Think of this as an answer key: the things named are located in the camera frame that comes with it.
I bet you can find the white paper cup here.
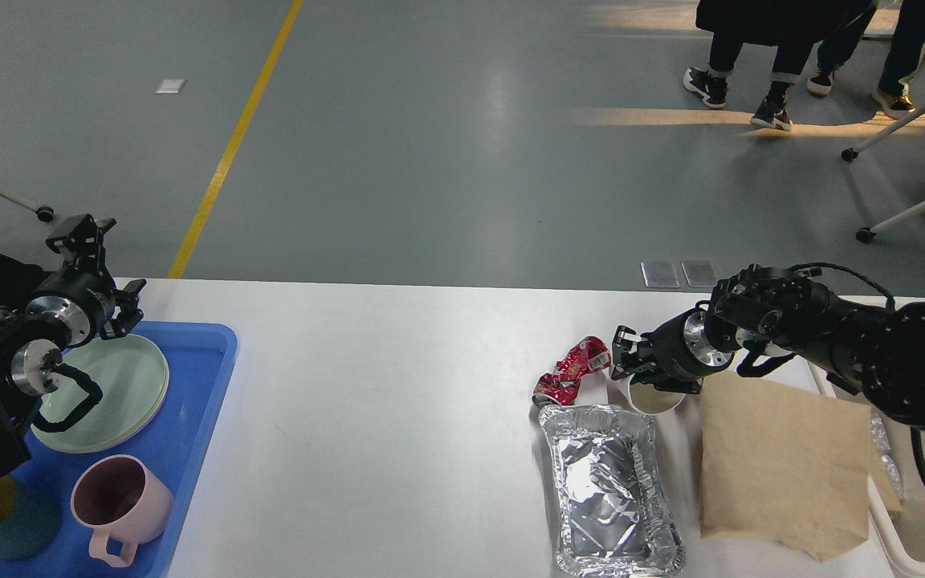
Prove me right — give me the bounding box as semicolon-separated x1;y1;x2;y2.
614;377;686;416

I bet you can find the crumpled foil in bin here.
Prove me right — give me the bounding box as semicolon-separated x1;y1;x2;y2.
870;410;904;512

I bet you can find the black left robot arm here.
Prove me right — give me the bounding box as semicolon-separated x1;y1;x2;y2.
0;214;145;478

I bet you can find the pink mug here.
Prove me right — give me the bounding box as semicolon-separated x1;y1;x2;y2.
70;454;175;568

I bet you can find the white office chair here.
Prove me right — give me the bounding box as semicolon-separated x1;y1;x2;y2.
841;103;925;245

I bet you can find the aluminium foil tray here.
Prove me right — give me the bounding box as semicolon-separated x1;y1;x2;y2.
537;404;686;577

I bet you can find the person in blue jeans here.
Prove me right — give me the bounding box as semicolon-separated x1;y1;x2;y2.
806;0;925;120

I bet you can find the green plate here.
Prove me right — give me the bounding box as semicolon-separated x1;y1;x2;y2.
32;334;169;454

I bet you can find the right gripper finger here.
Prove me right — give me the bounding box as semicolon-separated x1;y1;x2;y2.
629;371;703;395
610;325;658;380

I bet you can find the person in black coat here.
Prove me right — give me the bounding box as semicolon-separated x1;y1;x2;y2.
683;0;873;132

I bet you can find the clear floor plate left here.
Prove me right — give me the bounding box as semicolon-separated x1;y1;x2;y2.
640;261;682;289

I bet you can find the crushed red can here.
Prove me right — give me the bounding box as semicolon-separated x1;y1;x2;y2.
532;336;612;409

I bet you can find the beige plastic bin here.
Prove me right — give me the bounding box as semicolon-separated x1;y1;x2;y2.
812;299;925;577

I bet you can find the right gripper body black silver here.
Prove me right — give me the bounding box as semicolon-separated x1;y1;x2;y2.
650;310;734;383

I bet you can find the clear floor plate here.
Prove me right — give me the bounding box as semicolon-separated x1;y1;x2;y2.
640;261;682;289
680;260;720;289

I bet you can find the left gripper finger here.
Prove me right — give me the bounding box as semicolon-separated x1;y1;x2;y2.
45;214;117;278
100;279;147;340

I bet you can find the teal yellow cup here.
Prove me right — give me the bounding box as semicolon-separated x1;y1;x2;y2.
0;475;62;562

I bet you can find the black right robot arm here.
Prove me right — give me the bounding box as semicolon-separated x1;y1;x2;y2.
610;263;925;487

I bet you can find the clear floor plate right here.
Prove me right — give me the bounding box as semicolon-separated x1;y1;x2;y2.
680;260;720;289

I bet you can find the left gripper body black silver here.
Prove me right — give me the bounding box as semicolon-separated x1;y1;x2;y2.
23;267;116;348

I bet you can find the blue plastic tray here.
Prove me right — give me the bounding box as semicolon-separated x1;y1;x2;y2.
0;321;238;577

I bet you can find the yellow plate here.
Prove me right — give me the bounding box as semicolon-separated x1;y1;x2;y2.
88;372;169;449

